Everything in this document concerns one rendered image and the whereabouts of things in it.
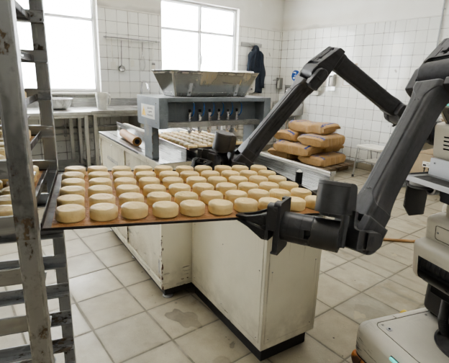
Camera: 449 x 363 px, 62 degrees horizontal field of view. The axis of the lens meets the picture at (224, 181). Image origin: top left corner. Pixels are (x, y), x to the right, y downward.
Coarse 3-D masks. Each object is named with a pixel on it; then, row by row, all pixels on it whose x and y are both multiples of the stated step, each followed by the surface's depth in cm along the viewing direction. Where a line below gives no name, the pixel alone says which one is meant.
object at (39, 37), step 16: (32, 0) 87; (32, 32) 89; (48, 64) 93; (48, 80) 93; (48, 112) 95; (48, 144) 97; (48, 176) 99; (48, 192) 100; (64, 240) 105; (64, 272) 107; (64, 304) 109; (64, 336) 112; (64, 352) 113
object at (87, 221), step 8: (88, 176) 95; (112, 176) 97; (88, 184) 88; (112, 184) 90; (136, 184) 91; (112, 192) 84; (88, 200) 77; (144, 200) 80; (88, 208) 73; (120, 208) 74; (152, 208) 76; (232, 208) 79; (88, 216) 69; (120, 216) 70; (152, 216) 71; (176, 216) 72; (184, 216) 73; (200, 216) 73; (208, 216) 74; (216, 216) 74; (224, 216) 74; (232, 216) 75; (56, 224) 64; (64, 224) 65; (72, 224) 65; (80, 224) 65; (88, 224) 65; (96, 224) 66; (104, 224) 66
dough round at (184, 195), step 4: (176, 192) 81; (180, 192) 81; (184, 192) 81; (188, 192) 81; (192, 192) 81; (176, 196) 79; (180, 196) 78; (184, 196) 79; (188, 196) 79; (192, 196) 79; (196, 196) 80; (176, 200) 79; (180, 200) 78
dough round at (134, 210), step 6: (126, 204) 71; (132, 204) 71; (138, 204) 72; (144, 204) 72; (126, 210) 69; (132, 210) 69; (138, 210) 69; (144, 210) 70; (126, 216) 69; (132, 216) 69; (138, 216) 69; (144, 216) 70
